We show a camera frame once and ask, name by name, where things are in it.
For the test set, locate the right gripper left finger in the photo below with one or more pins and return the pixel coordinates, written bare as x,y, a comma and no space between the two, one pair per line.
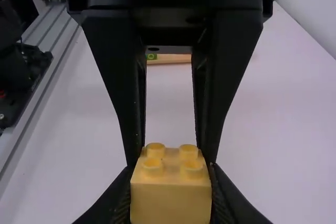
113,203

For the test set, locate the yellow toy brick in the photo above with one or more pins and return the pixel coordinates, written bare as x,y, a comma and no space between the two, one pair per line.
170,195

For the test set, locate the silver rails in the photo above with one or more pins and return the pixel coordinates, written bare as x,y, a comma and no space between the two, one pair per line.
47,64

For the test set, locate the tan tray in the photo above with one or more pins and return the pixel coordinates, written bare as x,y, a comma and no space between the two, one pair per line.
173,60

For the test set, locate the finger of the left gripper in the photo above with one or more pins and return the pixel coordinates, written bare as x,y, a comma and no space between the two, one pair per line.
115,64
223,64

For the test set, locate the green toy brick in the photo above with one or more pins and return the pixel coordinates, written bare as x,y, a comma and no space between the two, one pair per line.
151,56

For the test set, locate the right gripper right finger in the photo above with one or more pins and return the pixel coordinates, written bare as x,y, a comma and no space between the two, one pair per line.
228,203

